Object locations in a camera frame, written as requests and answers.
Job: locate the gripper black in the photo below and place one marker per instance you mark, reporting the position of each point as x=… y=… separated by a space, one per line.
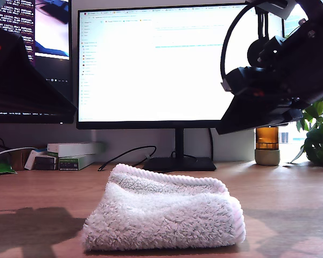
x=293 y=72

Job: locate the green leafy houseplant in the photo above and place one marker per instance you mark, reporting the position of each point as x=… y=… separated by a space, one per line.
x=316 y=145

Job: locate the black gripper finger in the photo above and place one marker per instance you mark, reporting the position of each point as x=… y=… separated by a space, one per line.
x=29 y=112
x=19 y=80

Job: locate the white pink fluffy tea towel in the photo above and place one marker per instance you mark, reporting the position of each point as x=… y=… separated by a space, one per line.
x=164 y=215

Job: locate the small dark purple box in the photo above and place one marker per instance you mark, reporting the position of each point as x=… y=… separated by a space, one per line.
x=44 y=163

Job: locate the flat white box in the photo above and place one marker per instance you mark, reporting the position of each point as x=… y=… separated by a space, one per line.
x=75 y=149

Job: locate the black headphones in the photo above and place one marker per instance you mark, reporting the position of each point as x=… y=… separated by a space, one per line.
x=254 y=51

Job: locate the large monitor with white screen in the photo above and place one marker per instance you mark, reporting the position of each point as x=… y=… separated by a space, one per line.
x=150 y=80

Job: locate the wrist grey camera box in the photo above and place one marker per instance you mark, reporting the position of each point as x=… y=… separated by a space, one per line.
x=280 y=8

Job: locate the small white tilted box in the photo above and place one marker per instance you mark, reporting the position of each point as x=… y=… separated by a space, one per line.
x=29 y=160

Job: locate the dark monitor with terminal windows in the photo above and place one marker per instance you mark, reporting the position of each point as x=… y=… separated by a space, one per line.
x=53 y=70

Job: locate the small wooden block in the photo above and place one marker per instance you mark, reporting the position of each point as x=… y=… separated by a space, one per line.
x=17 y=161

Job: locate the green and white box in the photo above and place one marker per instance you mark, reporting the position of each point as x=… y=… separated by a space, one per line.
x=68 y=164

